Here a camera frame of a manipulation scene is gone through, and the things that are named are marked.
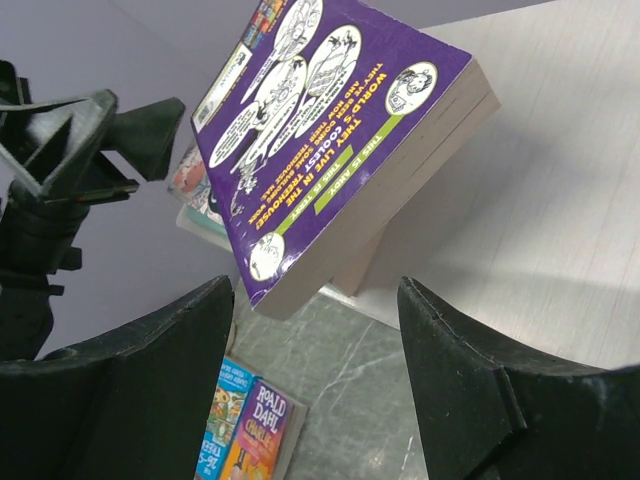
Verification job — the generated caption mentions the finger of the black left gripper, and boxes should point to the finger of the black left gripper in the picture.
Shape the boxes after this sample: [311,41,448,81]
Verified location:
[101,97,186,182]
[1,89,118,198]

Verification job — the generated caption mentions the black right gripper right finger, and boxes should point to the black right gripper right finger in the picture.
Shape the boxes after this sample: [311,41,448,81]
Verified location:
[397,277,639,479]

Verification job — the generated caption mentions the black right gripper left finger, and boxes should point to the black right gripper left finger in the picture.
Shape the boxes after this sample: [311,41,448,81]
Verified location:
[1,276,234,479]

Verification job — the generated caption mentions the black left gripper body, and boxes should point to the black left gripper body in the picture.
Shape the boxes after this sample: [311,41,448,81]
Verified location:
[1,61,139,276]

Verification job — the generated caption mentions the Little Women floral book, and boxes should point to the Little Women floral book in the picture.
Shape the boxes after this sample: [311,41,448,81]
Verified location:
[168,140,224,226]

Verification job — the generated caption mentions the teal paperback book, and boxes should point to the teal paperback book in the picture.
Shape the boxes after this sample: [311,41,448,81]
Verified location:
[176,205,232,252]

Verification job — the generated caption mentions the purple 52-Storey Treehouse book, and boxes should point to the purple 52-Storey Treehouse book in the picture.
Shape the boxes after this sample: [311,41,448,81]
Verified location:
[191,1,500,320]

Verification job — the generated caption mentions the blue 26-Storey Treehouse book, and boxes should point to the blue 26-Storey Treehouse book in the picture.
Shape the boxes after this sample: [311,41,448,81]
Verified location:
[194,356,259,479]

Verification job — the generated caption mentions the Roald Dahl Charlie book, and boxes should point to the Roald Dahl Charlie book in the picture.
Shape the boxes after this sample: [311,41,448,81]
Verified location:
[218,377,308,480]

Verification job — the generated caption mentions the white two-tier shelf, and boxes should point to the white two-tier shelf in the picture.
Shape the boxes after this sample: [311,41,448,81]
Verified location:
[326,1,639,368]

